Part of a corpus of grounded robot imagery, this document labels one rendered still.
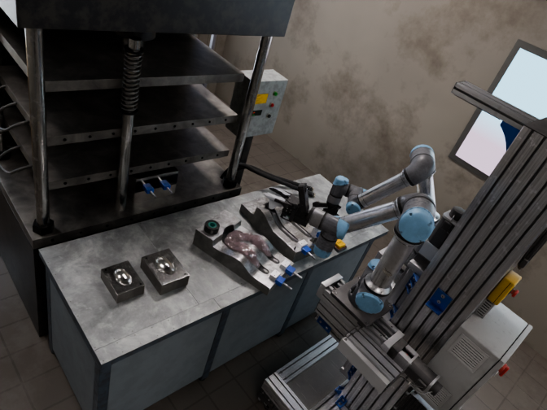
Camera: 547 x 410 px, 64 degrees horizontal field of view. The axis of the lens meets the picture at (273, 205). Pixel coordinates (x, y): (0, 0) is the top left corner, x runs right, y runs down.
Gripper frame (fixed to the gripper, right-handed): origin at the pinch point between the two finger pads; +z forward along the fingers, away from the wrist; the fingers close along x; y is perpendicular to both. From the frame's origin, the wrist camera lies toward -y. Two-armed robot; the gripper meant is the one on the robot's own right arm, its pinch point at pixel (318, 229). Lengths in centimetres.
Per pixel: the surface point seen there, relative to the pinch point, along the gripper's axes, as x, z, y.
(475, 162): 179, -35, 8
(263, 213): -21.1, 1.3, -26.0
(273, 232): -20.4, 7.6, -15.3
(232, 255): -55, 11, -9
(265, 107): 10, -44, -78
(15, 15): -143, -81, -58
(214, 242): -58, 10, -21
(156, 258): -89, 15, -25
